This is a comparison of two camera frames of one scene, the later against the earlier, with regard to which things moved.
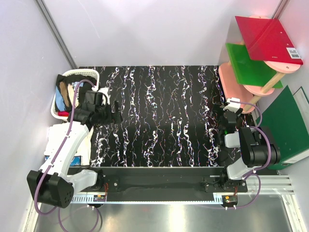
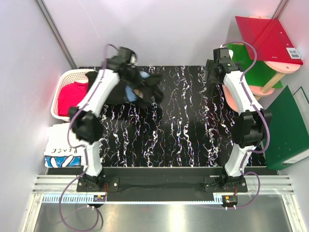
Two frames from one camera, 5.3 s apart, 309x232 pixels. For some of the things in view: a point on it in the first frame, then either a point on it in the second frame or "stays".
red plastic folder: x=267 y=40 stays
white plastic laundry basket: x=83 y=72 stays
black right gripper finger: x=216 y=108 to x=205 y=75
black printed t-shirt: x=65 y=91 to x=144 y=88
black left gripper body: x=105 y=114 to x=133 y=74
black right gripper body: x=224 y=110 to x=211 y=66
